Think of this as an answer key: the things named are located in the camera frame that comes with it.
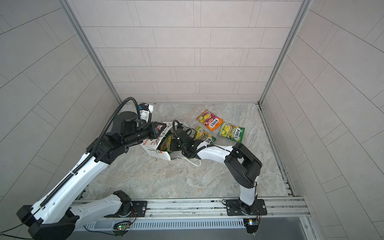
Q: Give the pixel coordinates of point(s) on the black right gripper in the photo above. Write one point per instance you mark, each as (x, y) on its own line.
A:
(173, 142)

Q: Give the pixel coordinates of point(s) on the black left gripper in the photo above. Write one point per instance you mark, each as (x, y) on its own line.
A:
(153, 129)

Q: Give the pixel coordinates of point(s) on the floral white paper bag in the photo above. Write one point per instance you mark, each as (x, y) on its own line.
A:
(151, 147)

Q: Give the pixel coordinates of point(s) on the orange pink Fox's candy bag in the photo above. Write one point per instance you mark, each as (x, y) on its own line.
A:
(210, 120)

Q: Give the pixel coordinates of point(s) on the green Fox's spring tea bag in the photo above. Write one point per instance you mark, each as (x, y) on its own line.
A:
(232, 132)

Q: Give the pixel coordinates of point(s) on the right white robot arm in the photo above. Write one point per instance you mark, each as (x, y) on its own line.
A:
(243, 165)

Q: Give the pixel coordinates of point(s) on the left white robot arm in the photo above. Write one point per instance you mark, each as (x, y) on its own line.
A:
(53, 217)

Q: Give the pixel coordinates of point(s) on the white ventilation grille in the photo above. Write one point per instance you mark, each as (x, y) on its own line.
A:
(167, 224)

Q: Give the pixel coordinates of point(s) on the left green circuit board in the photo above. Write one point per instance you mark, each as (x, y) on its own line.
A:
(122, 226)

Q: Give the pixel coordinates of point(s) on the green circuit board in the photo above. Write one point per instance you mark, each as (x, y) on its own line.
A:
(251, 225)
(122, 226)

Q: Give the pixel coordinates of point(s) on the right green circuit board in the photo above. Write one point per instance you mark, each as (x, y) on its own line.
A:
(251, 225)

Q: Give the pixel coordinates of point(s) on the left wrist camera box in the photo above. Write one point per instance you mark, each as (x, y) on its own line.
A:
(146, 111)

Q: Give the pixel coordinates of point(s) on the aluminium left corner post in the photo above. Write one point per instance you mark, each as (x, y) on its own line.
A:
(69, 13)

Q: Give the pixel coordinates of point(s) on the aluminium corner post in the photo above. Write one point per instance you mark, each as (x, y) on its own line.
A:
(304, 7)
(69, 13)

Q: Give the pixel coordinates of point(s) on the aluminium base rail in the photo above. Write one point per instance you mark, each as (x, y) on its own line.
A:
(215, 208)

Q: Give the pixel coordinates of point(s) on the aluminium right corner post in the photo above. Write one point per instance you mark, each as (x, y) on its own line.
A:
(304, 7)

